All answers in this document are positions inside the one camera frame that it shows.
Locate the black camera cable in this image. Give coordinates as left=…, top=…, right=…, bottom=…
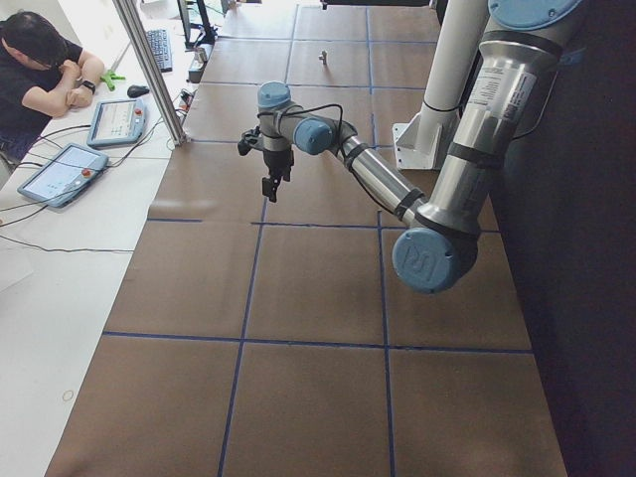
left=257, top=102, right=379, bottom=200

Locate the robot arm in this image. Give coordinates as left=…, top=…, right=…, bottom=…
left=238, top=1, right=587, bottom=294

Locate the orange black connector strip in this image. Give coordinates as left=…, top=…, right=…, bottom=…
left=179, top=89, right=194, bottom=111

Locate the green plastic clamp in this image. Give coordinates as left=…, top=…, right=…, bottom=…
left=100, top=70, right=125, bottom=91

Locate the near teach pendant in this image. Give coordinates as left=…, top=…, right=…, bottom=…
left=17, top=143, right=108, bottom=209

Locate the steel cylinder weight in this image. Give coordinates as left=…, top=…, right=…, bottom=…
left=195, top=46, right=208, bottom=64

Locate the seated person black shirt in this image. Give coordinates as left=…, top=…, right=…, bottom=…
left=1, top=11, right=105, bottom=165

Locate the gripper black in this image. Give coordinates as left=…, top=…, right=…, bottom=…
left=261, top=148, right=294, bottom=202

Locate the white pedestal column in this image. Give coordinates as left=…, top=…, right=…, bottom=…
left=394, top=0, right=489, bottom=170

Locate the black computer mouse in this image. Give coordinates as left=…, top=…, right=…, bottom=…
left=126, top=84, right=150, bottom=98

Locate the far teach pendant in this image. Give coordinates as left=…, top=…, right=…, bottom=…
left=86, top=97, right=146, bottom=149

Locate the black keyboard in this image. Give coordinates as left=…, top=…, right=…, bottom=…
left=145, top=29, right=173, bottom=73

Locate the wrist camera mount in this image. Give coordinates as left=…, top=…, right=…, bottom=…
left=238, top=125, right=263, bottom=156

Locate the teach pendant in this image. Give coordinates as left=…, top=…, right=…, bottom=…
left=86, top=97, right=146, bottom=149
left=17, top=143, right=108, bottom=209

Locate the chrome tee pipe fitting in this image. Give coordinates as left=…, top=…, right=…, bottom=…
left=318, top=50, right=328, bottom=66

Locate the aluminium frame post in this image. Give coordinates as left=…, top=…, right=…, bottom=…
left=112, top=0, right=187, bottom=146

